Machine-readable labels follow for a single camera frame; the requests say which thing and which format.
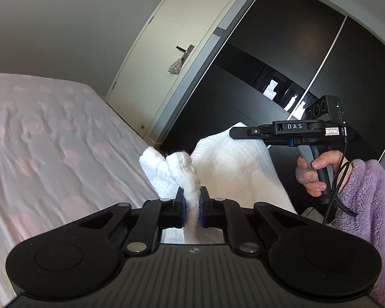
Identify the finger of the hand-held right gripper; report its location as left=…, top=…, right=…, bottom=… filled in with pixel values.
left=229, top=124, right=275, bottom=141

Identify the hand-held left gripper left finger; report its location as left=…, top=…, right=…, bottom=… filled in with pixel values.
left=73, top=187, right=186, bottom=258

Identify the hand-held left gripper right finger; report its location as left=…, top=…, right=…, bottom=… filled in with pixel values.
left=199, top=186, right=311, bottom=257

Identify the white towel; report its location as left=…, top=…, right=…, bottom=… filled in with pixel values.
left=139, top=122, right=299, bottom=245

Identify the person's right forearm purple sleeve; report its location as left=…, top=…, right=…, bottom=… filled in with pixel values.
left=333, top=158, right=385, bottom=306

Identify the person's right hand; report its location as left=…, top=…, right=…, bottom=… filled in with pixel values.
left=295, top=150, right=354, bottom=198

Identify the black wardrobe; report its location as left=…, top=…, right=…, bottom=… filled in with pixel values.
left=160, top=0, right=385, bottom=222

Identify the small hanging fabric pouch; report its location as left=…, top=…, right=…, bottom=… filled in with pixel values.
left=167, top=53, right=184, bottom=75

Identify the cream door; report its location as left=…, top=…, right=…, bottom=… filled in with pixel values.
left=105, top=0, right=255, bottom=139

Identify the bed with pink dotted sheet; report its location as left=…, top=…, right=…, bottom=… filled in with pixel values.
left=0, top=72, right=163, bottom=306

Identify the black cable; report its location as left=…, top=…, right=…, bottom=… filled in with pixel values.
left=322, top=128, right=357, bottom=226

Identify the dark door handle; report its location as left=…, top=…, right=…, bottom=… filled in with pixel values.
left=175, top=45, right=195, bottom=62

